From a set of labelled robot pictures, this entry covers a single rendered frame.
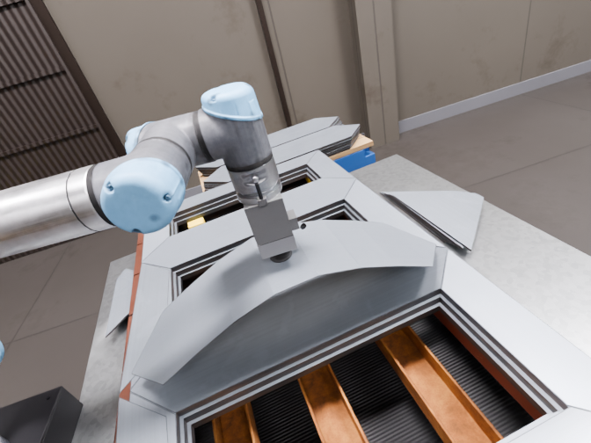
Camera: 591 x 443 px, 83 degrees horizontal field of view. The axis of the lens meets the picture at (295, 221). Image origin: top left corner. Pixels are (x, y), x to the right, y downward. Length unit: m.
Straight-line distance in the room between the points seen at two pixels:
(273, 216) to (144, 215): 0.22
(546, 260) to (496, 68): 3.34
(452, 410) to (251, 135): 0.65
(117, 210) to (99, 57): 2.88
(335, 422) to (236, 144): 0.60
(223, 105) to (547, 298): 0.78
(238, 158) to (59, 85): 2.86
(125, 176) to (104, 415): 0.80
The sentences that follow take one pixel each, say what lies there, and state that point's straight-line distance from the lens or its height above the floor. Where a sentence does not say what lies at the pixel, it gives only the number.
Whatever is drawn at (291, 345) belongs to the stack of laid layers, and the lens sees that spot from 0.70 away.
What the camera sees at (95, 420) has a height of 0.68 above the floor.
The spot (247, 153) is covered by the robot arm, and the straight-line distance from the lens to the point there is 0.49.
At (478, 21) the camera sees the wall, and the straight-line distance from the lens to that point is 3.98.
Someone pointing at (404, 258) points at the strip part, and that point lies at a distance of 0.68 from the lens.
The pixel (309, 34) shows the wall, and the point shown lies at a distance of 3.23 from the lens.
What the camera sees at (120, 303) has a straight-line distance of 1.29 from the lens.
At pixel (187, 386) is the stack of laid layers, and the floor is 0.86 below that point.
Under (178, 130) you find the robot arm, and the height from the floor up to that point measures 1.31.
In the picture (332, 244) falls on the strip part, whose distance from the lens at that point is 0.65.
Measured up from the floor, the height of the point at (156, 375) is 0.94.
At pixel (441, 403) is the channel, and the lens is 0.83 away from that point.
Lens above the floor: 1.42
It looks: 33 degrees down
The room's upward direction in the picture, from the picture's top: 16 degrees counter-clockwise
